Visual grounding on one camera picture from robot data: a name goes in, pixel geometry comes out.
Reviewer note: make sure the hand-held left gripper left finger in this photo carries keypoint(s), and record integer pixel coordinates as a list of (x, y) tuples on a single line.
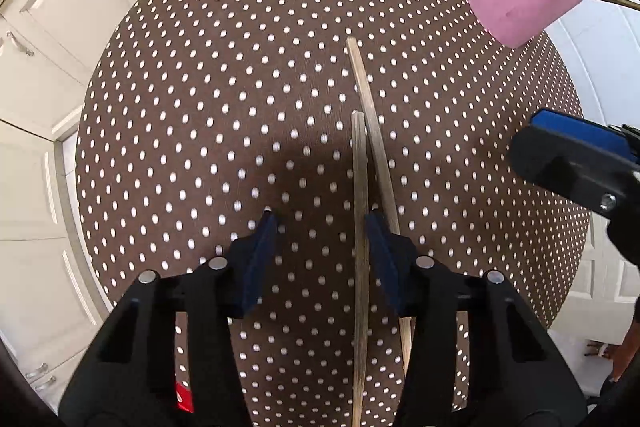
[(257, 267)]

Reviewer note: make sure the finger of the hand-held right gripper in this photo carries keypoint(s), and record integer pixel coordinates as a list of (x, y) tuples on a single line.
[(580, 134)]

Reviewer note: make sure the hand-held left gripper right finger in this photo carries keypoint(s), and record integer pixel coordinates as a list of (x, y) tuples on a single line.
[(387, 262)]

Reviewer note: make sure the light wooden chopstick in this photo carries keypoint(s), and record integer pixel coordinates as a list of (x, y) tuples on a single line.
[(374, 132), (361, 207)]

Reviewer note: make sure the red plastic object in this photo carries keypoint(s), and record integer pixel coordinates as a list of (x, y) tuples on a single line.
[(185, 397)]

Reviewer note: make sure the white panelled door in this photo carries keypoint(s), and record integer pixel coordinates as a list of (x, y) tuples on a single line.
[(585, 287)]

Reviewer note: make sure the brown polka dot tablecloth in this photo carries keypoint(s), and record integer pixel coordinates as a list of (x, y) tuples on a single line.
[(225, 82)]

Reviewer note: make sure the cream drawer front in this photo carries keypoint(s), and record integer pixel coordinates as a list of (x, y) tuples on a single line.
[(42, 374)]

